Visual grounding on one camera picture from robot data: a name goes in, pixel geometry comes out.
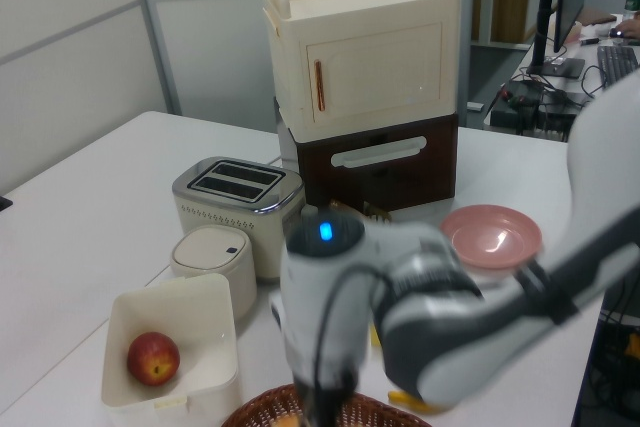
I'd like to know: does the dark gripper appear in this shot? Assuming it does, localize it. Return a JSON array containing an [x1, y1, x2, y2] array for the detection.
[[294, 371, 362, 427]]

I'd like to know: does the bystander hand on mouse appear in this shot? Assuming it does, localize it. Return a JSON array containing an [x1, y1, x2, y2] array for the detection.
[[616, 18, 640, 41]]

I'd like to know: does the brown wicker basket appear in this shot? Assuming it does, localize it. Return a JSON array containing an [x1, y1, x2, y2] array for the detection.
[[221, 383, 434, 427]]

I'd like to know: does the yellow banana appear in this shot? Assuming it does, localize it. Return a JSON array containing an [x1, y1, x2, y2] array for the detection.
[[388, 389, 432, 414]]

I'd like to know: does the cream square plastic container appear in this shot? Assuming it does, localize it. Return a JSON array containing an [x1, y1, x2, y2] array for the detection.
[[100, 274, 245, 414]]

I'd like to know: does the red apple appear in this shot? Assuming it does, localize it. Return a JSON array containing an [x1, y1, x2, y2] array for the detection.
[[126, 331, 181, 387]]

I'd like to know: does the small white lidded bin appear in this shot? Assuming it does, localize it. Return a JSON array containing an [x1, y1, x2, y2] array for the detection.
[[169, 225, 259, 322]]

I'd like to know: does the bronze metal toast rack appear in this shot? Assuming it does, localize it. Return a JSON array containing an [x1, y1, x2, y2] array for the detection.
[[361, 202, 392, 224]]

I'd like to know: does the chrome two-slot toaster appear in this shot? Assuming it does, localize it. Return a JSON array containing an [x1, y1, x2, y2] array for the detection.
[[171, 156, 306, 282]]

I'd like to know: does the dark brown drawer box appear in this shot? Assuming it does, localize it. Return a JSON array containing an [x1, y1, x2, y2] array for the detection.
[[273, 96, 460, 213]]

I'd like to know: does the pink round plate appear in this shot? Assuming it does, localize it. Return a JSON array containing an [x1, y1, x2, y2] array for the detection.
[[439, 204, 543, 271]]

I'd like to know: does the cream plastic cabinet box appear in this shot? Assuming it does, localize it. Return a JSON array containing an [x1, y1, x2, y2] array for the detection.
[[262, 0, 461, 129]]

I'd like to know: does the black computer monitor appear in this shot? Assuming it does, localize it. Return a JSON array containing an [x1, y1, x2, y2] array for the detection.
[[525, 0, 586, 79], [552, 0, 587, 56]]

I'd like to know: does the black computer keyboard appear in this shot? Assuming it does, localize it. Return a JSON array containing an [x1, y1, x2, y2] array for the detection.
[[596, 45, 640, 91]]

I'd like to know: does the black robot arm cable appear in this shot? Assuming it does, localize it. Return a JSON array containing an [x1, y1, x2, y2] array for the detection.
[[313, 263, 397, 389]]

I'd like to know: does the white drawer handle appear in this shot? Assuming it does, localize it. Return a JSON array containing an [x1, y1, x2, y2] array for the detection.
[[330, 136, 428, 169]]

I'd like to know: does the copper cabinet door handle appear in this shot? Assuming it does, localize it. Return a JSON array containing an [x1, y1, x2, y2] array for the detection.
[[313, 59, 327, 112]]

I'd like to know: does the black desk cable bundle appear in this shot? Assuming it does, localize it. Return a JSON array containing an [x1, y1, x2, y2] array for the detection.
[[492, 77, 587, 142]]

